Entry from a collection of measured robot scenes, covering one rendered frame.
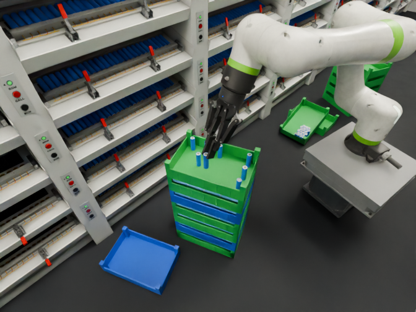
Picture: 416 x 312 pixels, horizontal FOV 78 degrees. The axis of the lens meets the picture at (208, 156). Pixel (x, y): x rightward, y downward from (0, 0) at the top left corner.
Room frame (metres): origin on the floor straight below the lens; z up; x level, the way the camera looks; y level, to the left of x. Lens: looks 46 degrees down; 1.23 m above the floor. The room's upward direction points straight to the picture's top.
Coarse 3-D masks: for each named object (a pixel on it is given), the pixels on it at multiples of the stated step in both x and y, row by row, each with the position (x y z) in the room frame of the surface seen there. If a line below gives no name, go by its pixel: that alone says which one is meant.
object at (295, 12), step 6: (294, 0) 1.78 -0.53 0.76; (300, 0) 1.78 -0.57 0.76; (306, 0) 1.85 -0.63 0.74; (312, 0) 1.87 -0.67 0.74; (318, 0) 1.90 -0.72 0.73; (324, 0) 1.96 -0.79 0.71; (330, 0) 2.05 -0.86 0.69; (294, 6) 1.64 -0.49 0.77; (300, 6) 1.76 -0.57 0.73; (306, 6) 1.78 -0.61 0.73; (312, 6) 1.84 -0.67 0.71; (294, 12) 1.67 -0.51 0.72; (300, 12) 1.74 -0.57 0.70
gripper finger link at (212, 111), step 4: (212, 104) 0.67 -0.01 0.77; (212, 108) 0.66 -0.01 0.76; (216, 108) 0.67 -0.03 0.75; (212, 112) 0.66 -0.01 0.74; (208, 116) 0.65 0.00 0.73; (212, 116) 0.66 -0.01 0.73; (208, 120) 0.65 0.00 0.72; (212, 120) 0.65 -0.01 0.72; (208, 124) 0.64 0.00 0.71; (204, 128) 0.64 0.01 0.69
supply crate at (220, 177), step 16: (224, 144) 0.74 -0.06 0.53; (176, 160) 0.69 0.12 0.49; (192, 160) 0.70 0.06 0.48; (224, 160) 0.70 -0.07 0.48; (240, 160) 0.70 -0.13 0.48; (256, 160) 0.65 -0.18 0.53; (176, 176) 0.60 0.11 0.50; (192, 176) 0.57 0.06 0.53; (208, 176) 0.61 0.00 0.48; (224, 176) 0.61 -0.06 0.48; (240, 176) 0.61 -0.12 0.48; (224, 192) 0.53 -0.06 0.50; (240, 192) 0.51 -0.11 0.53
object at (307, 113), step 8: (304, 104) 1.60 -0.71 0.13; (312, 104) 1.57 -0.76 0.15; (296, 112) 1.56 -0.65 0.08; (304, 112) 1.55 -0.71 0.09; (312, 112) 1.54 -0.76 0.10; (320, 112) 1.52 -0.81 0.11; (328, 112) 1.48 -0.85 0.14; (288, 120) 1.49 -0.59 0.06; (296, 120) 1.50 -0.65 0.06; (304, 120) 1.48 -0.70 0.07; (312, 120) 1.47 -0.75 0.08; (320, 120) 1.46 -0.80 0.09; (280, 128) 1.41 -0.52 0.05; (288, 128) 1.44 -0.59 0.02; (296, 128) 1.43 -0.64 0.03; (312, 128) 1.41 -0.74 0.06; (288, 136) 1.38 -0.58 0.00; (296, 136) 1.33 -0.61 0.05; (304, 136) 1.29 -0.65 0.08; (304, 144) 1.29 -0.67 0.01
